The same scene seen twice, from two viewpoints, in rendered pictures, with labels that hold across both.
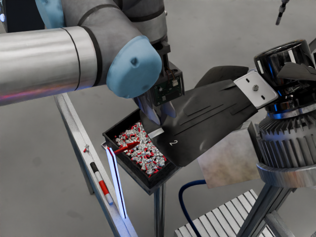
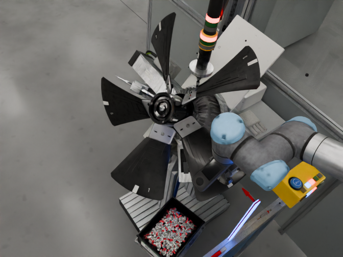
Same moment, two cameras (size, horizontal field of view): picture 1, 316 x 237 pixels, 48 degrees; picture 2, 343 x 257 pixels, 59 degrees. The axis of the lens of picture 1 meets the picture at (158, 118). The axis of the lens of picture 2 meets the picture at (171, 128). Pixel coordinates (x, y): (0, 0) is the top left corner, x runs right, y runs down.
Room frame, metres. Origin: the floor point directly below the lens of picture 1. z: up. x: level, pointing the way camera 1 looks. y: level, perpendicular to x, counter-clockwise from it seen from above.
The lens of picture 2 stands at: (0.75, 0.44, 2.03)
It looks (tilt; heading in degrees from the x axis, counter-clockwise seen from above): 51 degrees down; 255
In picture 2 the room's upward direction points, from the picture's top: 9 degrees clockwise
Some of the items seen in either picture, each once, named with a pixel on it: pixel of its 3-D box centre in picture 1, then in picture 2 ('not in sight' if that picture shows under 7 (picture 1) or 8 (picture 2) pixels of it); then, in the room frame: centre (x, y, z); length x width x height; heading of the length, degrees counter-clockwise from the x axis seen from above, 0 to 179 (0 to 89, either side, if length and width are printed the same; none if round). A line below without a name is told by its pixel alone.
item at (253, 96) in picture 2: not in sight; (243, 90); (0.09, -0.66, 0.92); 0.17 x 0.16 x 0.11; 28
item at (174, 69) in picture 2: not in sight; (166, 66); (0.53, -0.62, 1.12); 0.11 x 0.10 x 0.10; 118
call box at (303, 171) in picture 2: not in sight; (297, 184); (0.09, -0.04, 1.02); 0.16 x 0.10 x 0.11; 28
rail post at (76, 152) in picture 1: (80, 153); not in sight; (0.81, 0.35, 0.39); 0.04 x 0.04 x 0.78; 28
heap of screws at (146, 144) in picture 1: (145, 146); (169, 232); (0.58, 0.04, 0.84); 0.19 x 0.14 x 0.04; 43
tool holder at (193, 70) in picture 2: not in sight; (204, 54); (0.51, -0.22, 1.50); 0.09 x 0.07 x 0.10; 63
